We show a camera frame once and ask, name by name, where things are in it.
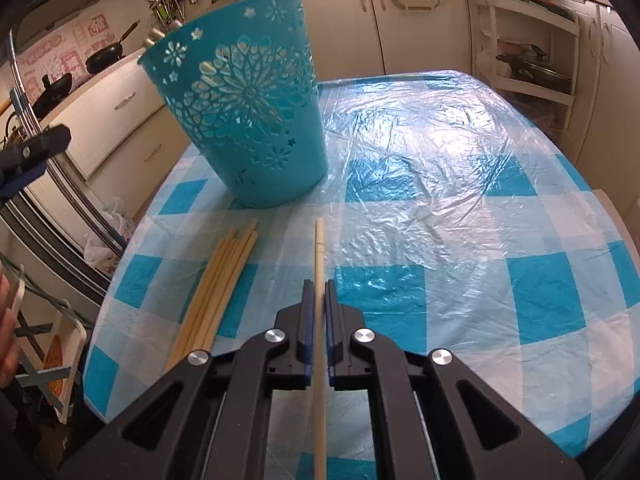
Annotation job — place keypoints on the metal pole with blue grip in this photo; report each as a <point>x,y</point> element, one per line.
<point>30,110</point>

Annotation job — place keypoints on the pink wall stickers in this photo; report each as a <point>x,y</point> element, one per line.
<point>65,55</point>

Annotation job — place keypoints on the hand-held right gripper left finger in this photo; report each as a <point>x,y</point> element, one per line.
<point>311,330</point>

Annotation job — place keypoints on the dark kettle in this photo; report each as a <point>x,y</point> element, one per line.
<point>12,132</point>

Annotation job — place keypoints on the black wok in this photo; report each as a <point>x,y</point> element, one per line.
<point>52,92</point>

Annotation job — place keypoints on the white plastic bag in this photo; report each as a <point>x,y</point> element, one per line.
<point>107,240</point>

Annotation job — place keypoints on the person's left hand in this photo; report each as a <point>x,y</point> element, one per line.
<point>6,340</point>

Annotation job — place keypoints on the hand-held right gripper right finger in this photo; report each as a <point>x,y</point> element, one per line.
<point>328,330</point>

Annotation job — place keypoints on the teal perforated plastic basket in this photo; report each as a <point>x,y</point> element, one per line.
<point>280,160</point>

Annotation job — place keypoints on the white shelf rack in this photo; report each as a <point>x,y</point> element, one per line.
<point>540,12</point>

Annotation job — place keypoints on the blue white checked tablecloth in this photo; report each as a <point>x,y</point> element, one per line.
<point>450,210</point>

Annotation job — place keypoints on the cream drawer cabinet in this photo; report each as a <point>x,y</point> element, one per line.
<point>125,110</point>

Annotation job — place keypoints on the white folding stool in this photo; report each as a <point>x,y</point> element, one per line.
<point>75,350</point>

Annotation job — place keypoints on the dark cooking pot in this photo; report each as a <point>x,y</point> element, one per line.
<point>540,72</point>

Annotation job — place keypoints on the black frying pan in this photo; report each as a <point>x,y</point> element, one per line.
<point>105,57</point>

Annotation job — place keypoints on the cream tall cupboard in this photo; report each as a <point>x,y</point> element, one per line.
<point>610,70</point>

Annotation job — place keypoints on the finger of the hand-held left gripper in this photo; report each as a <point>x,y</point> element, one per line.
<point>35,145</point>

